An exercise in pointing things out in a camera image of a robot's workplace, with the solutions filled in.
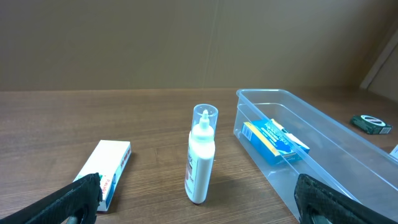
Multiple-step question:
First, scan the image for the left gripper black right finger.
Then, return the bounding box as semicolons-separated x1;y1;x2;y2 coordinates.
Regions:
294;174;397;224

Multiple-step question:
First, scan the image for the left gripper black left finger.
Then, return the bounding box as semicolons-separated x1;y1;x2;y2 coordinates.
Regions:
1;173;103;223

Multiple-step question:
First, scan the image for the blue VapoDrops box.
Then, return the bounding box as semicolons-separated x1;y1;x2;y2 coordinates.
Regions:
241;119;310;165

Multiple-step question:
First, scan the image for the dark green round-logo box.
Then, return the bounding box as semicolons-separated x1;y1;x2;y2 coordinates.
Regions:
350;114;393;135

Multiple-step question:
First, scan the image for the white Hansaplast box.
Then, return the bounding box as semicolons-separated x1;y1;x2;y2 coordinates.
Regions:
389;145;398;159

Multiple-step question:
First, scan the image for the clear plastic container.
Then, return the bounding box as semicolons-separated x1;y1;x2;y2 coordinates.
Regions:
234;89;397;220

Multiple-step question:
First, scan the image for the white green medicine box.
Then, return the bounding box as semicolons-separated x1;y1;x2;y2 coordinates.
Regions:
73;140;132;212

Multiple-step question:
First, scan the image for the white spray bottle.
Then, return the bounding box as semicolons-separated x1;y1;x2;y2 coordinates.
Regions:
184;104;218;204

